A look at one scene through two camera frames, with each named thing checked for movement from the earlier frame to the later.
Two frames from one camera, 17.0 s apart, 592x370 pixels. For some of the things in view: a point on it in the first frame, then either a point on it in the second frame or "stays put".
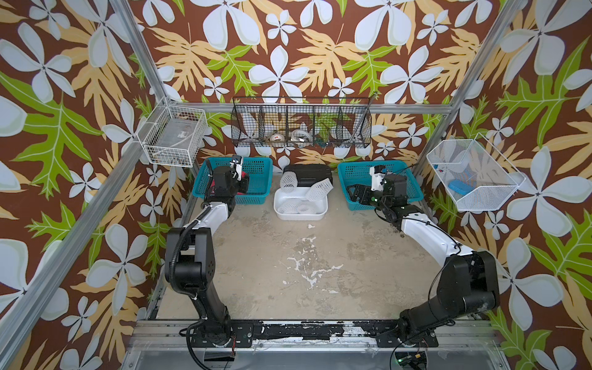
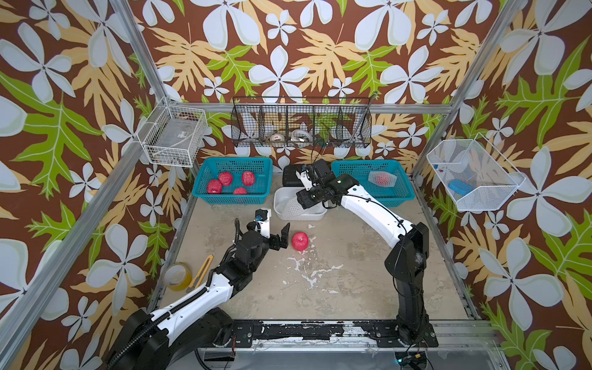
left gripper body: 238,187 -> 263,246
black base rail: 317,334 stays put
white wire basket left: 170,135 stays put
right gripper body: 378,200 -> 313,196
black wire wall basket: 332,122 stays put
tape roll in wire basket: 277,137 stays put
